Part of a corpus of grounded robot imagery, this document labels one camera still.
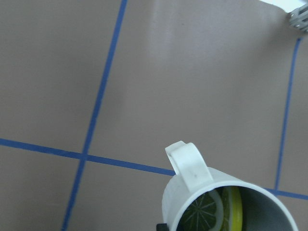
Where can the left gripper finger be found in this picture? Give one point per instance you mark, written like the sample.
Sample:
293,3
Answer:
161,227

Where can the white mug grey inside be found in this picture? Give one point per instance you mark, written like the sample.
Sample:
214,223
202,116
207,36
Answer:
262,211

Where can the aluminium frame post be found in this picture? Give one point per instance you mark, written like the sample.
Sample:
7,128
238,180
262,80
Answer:
298,18

